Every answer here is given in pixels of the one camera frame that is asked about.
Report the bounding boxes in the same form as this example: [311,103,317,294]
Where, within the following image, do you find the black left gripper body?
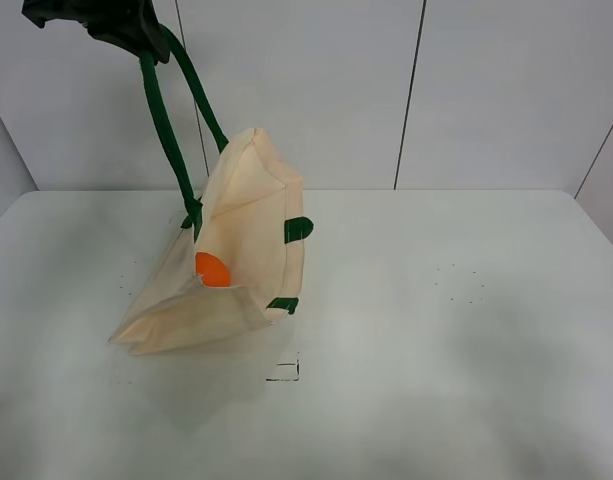
[22,0,170,63]

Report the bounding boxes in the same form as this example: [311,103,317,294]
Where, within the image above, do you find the cream linen bag green handles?
[110,27,314,355]

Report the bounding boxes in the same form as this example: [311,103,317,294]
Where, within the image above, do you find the orange citrus fruit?
[195,252,231,288]

